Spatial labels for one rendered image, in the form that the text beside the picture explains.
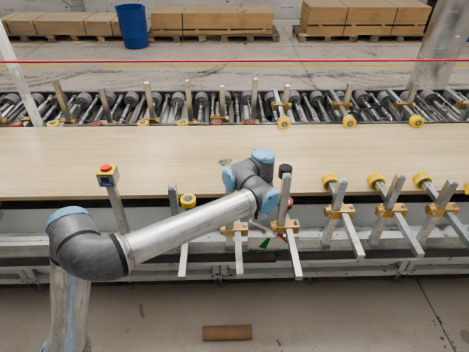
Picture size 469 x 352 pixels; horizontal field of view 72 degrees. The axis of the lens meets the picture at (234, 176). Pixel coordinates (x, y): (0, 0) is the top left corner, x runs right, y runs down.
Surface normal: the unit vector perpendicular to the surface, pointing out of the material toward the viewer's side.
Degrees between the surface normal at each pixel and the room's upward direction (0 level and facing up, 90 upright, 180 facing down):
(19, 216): 90
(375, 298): 0
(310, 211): 90
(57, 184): 0
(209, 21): 90
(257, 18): 90
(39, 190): 0
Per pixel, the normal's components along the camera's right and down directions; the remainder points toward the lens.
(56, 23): 0.00, 0.63
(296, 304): 0.01, -0.78
